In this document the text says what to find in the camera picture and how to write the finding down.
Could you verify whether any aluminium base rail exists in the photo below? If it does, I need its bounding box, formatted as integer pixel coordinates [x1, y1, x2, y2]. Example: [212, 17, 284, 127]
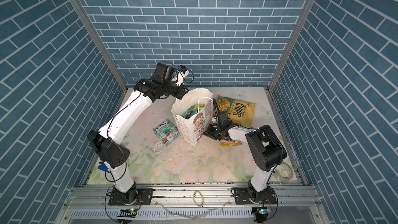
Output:
[62, 183, 321, 209]

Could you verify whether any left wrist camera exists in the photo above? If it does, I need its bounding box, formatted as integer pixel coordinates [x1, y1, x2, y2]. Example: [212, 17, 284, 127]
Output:
[176, 65, 189, 87]

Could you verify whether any black corrugated cable hose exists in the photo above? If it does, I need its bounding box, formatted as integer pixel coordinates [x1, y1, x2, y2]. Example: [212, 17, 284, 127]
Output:
[212, 97, 259, 131]

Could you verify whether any aluminium right corner post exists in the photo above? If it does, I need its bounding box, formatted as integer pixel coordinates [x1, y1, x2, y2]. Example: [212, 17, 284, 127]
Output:
[268, 0, 315, 92]

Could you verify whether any orange Fox's fruits candy bag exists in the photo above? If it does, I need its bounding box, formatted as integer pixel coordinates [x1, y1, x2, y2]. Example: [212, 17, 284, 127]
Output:
[220, 139, 242, 147]

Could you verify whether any white cable duct strip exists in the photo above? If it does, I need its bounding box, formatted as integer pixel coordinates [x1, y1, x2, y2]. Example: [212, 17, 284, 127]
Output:
[70, 207, 254, 220]

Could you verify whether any aluminium left corner post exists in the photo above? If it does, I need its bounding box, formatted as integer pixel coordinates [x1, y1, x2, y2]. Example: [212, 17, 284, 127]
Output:
[68, 0, 127, 92]

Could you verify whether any yellow chips bag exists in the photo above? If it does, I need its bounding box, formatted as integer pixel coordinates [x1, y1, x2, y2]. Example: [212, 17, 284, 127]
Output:
[217, 95, 256, 127]

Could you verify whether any white printed paper bag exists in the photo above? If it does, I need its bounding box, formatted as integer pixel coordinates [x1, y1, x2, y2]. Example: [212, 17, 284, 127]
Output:
[172, 88, 214, 146]

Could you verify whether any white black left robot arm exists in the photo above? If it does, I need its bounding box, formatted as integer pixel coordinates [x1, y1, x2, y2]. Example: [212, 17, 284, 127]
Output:
[87, 63, 189, 194]

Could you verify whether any teal snack packet in bag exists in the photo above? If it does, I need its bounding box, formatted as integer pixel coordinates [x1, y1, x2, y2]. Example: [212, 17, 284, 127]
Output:
[182, 105, 205, 119]

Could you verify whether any clear tape roll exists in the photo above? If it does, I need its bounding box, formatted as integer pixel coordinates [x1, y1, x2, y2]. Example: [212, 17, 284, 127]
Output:
[274, 162, 294, 183]

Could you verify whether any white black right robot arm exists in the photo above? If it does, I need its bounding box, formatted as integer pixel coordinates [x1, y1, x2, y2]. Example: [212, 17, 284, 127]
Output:
[204, 112, 287, 203]

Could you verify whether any aluminium corner post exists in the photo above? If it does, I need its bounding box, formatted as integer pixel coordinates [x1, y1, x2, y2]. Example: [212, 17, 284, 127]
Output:
[268, 0, 315, 92]
[68, 0, 127, 92]

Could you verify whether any green Fox's mint candy bag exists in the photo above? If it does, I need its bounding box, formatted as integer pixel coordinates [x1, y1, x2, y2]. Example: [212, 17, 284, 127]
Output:
[153, 119, 180, 146]

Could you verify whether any blue clip left side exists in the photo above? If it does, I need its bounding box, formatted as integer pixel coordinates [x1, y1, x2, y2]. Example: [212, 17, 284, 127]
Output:
[97, 163, 109, 173]

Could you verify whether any rubber band on rail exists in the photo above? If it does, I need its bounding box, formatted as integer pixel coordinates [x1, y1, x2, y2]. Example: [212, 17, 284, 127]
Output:
[192, 190, 204, 207]

